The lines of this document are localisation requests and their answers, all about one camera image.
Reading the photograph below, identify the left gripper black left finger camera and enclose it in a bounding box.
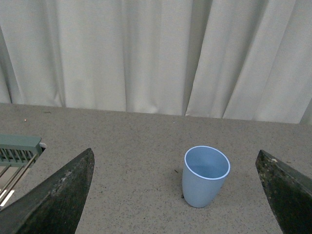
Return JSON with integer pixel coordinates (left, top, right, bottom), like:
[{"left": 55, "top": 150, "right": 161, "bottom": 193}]
[{"left": 0, "top": 148, "right": 95, "bottom": 234}]

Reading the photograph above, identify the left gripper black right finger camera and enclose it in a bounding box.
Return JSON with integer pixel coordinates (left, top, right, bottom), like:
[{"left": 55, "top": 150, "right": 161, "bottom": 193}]
[{"left": 255, "top": 150, "right": 312, "bottom": 234}]

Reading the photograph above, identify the blue plastic cup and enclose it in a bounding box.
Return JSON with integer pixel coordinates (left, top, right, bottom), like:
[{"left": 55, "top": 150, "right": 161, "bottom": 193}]
[{"left": 182, "top": 146, "right": 231, "bottom": 208}]

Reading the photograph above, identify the green dish rack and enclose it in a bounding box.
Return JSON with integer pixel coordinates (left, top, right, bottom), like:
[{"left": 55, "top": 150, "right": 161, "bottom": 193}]
[{"left": 0, "top": 134, "right": 47, "bottom": 208}]

